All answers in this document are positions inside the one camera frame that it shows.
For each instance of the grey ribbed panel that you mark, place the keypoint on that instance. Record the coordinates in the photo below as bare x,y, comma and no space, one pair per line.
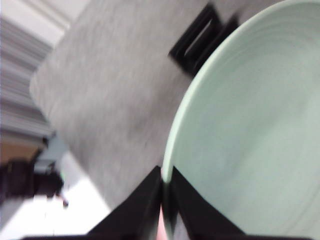
20,87

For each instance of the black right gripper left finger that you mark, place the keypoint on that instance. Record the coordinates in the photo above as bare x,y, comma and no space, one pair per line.
135,215

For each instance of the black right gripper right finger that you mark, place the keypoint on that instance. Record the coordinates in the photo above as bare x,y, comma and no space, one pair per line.
200,215

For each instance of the black plate rack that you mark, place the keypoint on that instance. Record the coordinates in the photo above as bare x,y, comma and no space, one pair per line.
190,50

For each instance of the green plate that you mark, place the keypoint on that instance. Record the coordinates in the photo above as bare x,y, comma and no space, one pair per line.
250,112

